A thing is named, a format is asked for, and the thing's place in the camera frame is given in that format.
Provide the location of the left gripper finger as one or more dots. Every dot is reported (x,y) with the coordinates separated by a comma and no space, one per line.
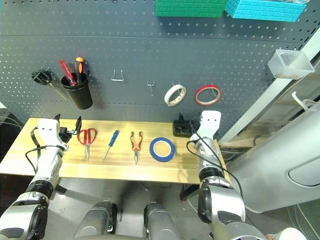
(58,117)
(79,125)

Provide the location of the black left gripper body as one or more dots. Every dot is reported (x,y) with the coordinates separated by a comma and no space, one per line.
(63,133)

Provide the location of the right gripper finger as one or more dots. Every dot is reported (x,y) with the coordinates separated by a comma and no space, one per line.
(181,122)

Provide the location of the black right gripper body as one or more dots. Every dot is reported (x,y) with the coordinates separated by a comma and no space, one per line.
(195,126)

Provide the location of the blue tape roll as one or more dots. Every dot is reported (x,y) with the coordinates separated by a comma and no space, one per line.
(151,149)

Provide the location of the orange black needle-nose pliers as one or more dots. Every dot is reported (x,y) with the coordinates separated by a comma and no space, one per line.
(135,147)

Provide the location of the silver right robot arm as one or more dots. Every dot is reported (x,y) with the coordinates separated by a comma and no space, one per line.
(212,160)

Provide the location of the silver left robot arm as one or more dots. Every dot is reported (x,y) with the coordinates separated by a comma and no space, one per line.
(47,165)

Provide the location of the dark grey pegboard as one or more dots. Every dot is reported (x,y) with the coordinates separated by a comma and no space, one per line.
(150,50)

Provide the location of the black plastic tool case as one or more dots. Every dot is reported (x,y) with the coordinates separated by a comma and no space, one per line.
(181,132)

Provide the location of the black cup holder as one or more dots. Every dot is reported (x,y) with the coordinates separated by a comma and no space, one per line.
(80,97)

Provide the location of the red tape roll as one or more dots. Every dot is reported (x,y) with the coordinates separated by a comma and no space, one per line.
(198,98)

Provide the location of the white tape roll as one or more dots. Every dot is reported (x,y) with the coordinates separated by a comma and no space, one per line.
(168,96)

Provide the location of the metal double peg hook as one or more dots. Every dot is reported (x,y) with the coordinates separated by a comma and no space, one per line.
(213,91)
(176,83)
(151,85)

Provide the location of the orange black screwdriver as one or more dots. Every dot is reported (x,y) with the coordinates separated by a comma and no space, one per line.
(79,67)

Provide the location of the large white machine housing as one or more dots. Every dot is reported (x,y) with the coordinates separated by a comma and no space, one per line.
(275,160)

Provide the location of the silver left robot leg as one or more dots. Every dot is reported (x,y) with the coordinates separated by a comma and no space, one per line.
(97,220)

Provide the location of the silver robot leg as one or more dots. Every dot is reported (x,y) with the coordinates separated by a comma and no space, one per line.
(160,222)
(97,220)

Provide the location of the silver right robot leg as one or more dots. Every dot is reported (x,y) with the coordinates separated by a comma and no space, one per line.
(160,222)

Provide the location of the white plastic hanger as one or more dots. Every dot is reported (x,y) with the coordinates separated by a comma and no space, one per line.
(303,102)

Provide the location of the translucent plastic bin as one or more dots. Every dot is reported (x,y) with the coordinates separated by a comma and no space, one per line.
(290,67)

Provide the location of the green plastic bin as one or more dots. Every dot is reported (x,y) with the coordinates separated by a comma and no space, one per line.
(190,8)

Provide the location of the cyan plastic bin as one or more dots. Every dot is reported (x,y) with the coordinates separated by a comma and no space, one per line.
(265,11)

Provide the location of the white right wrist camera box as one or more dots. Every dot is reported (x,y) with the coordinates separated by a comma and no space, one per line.
(210,122)

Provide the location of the black table support bracket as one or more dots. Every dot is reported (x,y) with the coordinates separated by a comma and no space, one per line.
(188,192)

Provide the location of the white pegboard frame post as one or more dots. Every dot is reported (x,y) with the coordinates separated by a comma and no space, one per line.
(275,92)

